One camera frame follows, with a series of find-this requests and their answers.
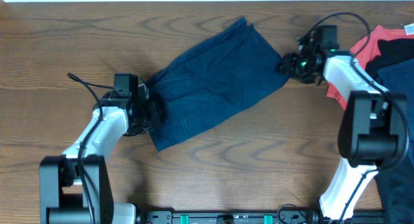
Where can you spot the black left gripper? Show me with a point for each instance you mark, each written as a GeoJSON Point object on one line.
{"type": "Point", "coordinates": [152, 111]}

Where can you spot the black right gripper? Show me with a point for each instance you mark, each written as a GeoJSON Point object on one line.
{"type": "Point", "coordinates": [288, 63]}

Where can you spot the dark blue shorts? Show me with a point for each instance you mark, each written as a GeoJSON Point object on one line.
{"type": "Point", "coordinates": [213, 81]}

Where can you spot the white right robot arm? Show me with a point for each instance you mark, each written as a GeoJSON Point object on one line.
{"type": "Point", "coordinates": [373, 135]}

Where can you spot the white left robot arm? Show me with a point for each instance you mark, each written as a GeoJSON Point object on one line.
{"type": "Point", "coordinates": [74, 187]}

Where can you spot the red garment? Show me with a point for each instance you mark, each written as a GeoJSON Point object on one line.
{"type": "Point", "coordinates": [369, 53]}

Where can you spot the blue folded garment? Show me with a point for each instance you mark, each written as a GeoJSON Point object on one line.
{"type": "Point", "coordinates": [398, 77]}

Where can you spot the black garment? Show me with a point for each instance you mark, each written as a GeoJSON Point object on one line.
{"type": "Point", "coordinates": [391, 52]}

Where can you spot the white garment tag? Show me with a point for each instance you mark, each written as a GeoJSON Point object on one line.
{"type": "Point", "coordinates": [409, 29]}

